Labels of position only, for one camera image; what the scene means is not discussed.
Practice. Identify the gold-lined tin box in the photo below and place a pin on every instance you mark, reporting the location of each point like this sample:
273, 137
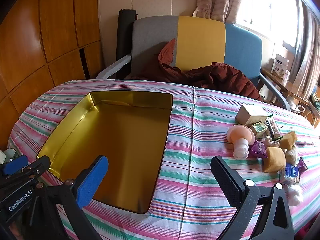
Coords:
120, 135

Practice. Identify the dark red jacket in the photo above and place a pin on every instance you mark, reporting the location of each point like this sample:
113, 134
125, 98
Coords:
220, 77

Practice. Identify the dark snack packet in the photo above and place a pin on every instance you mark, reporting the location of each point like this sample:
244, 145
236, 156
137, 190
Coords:
273, 127

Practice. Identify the white printed box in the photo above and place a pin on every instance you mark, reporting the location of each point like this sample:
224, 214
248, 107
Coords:
280, 66

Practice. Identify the grey yellow blue sofa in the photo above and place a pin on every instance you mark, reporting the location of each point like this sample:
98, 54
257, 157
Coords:
200, 40

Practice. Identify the beige crumpled cloth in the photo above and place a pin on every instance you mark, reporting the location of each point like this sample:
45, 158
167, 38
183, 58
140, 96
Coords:
271, 142

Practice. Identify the grey pink curtain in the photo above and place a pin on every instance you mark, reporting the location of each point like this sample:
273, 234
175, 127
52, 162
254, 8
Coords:
308, 55

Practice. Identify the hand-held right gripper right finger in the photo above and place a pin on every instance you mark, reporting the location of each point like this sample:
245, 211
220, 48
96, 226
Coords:
226, 180

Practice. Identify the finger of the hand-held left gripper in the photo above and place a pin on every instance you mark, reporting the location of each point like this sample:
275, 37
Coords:
40, 163
14, 163

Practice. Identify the wooden wardrobe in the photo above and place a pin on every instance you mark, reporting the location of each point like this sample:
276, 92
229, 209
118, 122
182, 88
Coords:
50, 30

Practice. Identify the small green gold box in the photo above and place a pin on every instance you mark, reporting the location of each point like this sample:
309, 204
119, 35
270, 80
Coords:
258, 129

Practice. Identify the yellow sponge block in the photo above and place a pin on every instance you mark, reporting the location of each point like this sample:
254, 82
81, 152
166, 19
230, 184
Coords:
274, 160
288, 140

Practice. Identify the small white object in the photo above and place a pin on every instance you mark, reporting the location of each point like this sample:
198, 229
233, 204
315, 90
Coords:
292, 154

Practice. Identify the blue white packet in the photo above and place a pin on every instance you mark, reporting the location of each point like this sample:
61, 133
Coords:
290, 173

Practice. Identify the pink mushroom bottle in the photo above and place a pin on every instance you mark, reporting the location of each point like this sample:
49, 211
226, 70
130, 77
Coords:
240, 135

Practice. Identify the window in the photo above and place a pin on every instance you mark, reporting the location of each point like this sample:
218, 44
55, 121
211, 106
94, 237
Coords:
270, 5

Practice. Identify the purple snack packet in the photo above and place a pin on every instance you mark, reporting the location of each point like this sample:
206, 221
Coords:
302, 165
258, 148

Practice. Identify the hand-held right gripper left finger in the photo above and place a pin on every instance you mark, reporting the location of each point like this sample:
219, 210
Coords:
93, 180

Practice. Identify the white cotton ball bag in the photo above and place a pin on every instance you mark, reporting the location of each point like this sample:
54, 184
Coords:
295, 195

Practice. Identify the black rolled mat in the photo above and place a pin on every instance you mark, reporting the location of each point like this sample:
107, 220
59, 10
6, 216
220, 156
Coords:
126, 35

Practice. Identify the wooden side table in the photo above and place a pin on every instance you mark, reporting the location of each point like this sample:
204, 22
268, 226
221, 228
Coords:
292, 90

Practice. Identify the beige carton box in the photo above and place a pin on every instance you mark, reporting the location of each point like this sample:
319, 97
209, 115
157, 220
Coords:
251, 113

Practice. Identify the striped tablecloth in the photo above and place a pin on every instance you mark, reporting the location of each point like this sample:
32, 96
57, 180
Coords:
200, 120

